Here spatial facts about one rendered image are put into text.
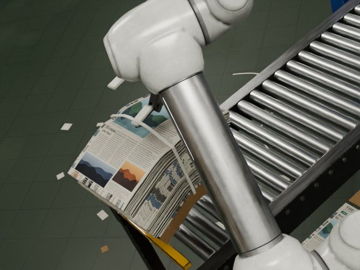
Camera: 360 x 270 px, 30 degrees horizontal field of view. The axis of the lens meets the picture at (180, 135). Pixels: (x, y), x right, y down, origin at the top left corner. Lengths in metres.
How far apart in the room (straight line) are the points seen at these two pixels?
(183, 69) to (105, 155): 0.66
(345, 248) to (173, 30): 0.54
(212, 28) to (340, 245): 0.49
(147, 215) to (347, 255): 0.68
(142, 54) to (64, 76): 3.33
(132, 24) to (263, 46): 2.82
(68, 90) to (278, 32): 1.41
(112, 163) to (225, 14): 0.72
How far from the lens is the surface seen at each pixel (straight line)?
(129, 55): 1.33
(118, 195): 1.82
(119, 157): 1.89
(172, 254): 2.05
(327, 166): 2.15
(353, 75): 2.46
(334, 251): 1.38
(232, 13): 1.33
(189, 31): 1.34
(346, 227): 1.37
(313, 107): 2.37
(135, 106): 2.02
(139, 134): 1.91
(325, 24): 2.73
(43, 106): 4.47
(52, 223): 3.63
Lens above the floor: 2.34
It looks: 39 degrees down
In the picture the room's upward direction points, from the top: 24 degrees counter-clockwise
